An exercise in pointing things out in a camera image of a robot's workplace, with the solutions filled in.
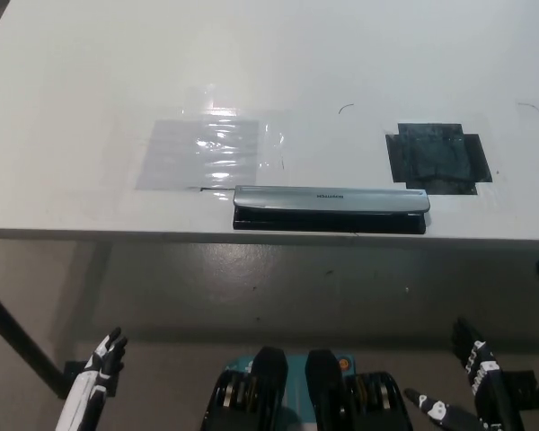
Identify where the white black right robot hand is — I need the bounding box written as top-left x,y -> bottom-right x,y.
405,317 -> 527,431

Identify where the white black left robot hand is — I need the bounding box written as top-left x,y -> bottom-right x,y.
55,326 -> 129,431

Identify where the silver black hole puncher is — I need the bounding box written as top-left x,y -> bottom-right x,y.
231,184 -> 430,234

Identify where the black teal robot torso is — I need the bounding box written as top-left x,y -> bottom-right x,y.
199,345 -> 415,431

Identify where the black tape patch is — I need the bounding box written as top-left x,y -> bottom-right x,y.
384,121 -> 494,197

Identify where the clear plastic sheet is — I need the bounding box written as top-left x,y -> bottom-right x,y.
134,117 -> 289,194

